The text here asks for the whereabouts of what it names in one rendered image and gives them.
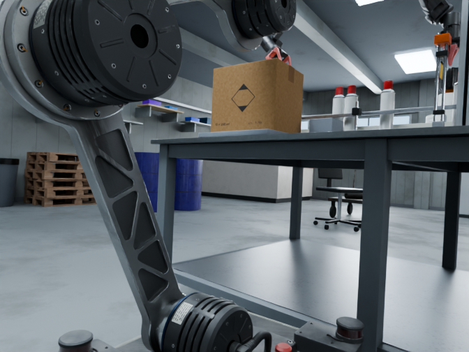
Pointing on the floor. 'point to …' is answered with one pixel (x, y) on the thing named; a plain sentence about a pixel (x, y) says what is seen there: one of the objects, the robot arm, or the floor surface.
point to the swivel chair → (338, 195)
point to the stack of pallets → (70, 177)
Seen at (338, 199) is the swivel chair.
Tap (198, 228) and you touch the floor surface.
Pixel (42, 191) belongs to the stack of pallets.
